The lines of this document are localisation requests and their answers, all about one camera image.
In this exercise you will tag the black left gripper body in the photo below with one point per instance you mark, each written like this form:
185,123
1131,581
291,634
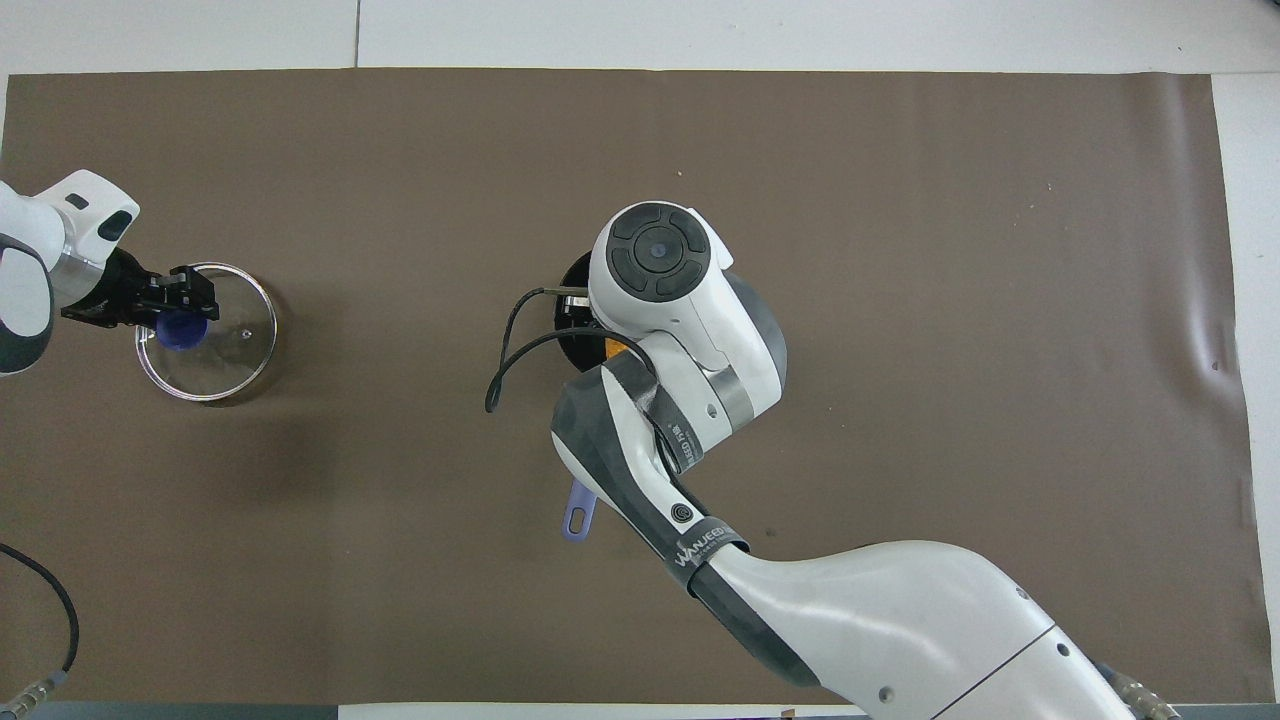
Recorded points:
118,295

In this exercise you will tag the yellow toy corn cob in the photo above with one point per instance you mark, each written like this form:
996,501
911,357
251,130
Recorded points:
613,349

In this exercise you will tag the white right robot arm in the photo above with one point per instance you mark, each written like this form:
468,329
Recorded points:
900,620

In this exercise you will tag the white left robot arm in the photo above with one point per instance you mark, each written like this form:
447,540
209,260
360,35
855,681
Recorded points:
25,290

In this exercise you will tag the brown table mat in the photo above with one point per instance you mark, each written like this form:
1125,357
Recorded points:
400,550

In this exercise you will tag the glass lid purple knob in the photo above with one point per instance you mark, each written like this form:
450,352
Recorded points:
235,360

